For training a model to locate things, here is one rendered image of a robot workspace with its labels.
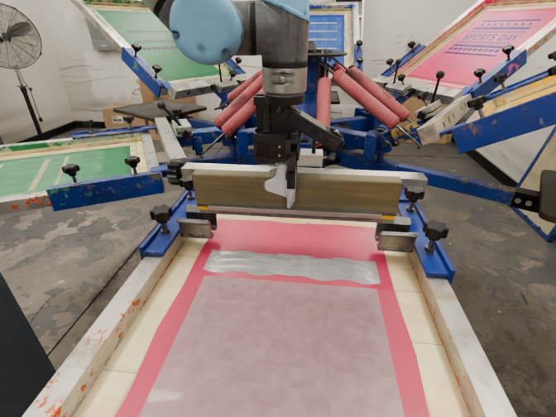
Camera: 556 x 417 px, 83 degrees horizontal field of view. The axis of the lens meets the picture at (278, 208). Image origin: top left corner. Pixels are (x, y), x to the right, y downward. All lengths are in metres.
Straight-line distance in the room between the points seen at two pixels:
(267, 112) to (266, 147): 0.06
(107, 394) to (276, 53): 0.54
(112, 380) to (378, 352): 0.39
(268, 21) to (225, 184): 0.30
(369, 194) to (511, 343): 1.59
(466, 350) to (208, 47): 0.52
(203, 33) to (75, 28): 5.44
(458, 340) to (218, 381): 0.35
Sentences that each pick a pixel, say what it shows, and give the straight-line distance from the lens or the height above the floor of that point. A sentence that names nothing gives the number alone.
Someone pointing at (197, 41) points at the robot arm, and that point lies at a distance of 0.39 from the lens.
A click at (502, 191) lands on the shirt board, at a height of 0.92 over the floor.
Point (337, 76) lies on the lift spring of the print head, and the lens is 1.29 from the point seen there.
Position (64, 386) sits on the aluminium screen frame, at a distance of 0.54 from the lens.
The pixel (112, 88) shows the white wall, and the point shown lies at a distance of 5.68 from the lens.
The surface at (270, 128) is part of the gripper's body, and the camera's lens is 0.58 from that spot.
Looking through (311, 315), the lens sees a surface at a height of 0.96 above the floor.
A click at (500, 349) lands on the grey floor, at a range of 2.05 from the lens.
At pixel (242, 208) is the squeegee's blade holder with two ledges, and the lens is 0.64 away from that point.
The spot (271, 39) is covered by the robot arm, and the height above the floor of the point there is 1.38.
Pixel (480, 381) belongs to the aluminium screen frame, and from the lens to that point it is 0.54.
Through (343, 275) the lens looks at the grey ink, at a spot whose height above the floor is 0.96.
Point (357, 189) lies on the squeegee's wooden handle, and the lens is 0.62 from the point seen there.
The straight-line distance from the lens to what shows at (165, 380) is 0.54.
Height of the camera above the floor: 1.39
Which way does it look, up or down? 29 degrees down
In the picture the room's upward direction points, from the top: straight up
